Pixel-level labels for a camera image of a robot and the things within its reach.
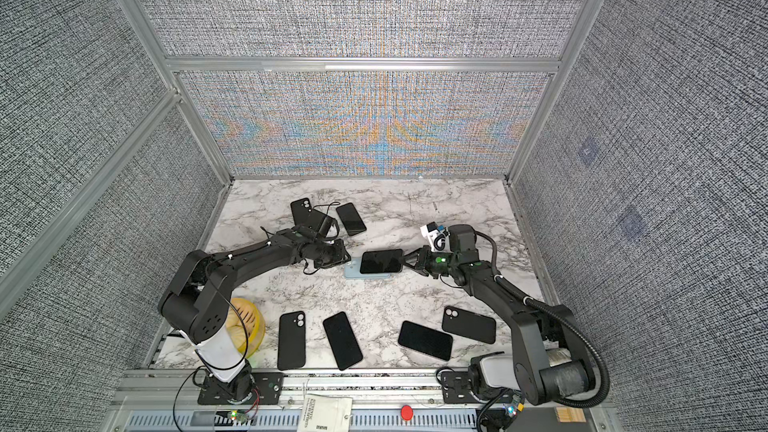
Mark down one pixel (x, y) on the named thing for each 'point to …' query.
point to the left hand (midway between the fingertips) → (350, 259)
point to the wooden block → (571, 414)
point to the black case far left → (302, 213)
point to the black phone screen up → (381, 261)
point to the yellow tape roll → (254, 322)
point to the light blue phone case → (352, 270)
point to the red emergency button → (406, 412)
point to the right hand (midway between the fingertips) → (402, 260)
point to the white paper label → (325, 414)
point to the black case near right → (469, 324)
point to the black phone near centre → (342, 340)
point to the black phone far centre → (351, 219)
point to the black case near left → (292, 347)
